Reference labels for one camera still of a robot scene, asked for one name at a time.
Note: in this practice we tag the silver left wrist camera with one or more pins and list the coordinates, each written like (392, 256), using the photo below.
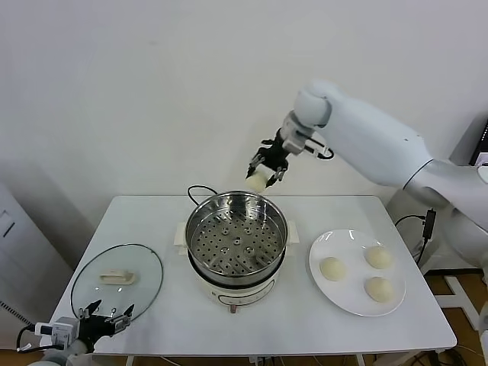
(59, 331)

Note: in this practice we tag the white steamed baozi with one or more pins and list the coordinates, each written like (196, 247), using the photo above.
(332, 269)
(378, 256)
(378, 289)
(257, 182)

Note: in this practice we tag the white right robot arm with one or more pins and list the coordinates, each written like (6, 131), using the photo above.
(381, 145)

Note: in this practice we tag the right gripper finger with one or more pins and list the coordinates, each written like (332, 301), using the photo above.
(279, 173)
(255, 162)

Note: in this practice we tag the white cabinet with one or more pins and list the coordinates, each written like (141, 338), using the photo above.
(23, 259)

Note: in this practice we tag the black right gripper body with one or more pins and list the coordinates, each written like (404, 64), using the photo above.
(278, 152)

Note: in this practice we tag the stainless steel steamer basket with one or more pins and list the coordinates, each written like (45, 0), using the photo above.
(206, 244)

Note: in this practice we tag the black power adapter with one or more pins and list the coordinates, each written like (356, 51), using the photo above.
(428, 224)

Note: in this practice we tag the white round plate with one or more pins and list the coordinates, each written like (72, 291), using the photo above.
(350, 293)

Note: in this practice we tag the white electric cooker pot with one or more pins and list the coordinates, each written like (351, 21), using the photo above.
(236, 293)

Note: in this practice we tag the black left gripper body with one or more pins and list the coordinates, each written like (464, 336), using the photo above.
(97, 328)

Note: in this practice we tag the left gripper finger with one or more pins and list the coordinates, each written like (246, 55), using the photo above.
(124, 319)
(89, 309)

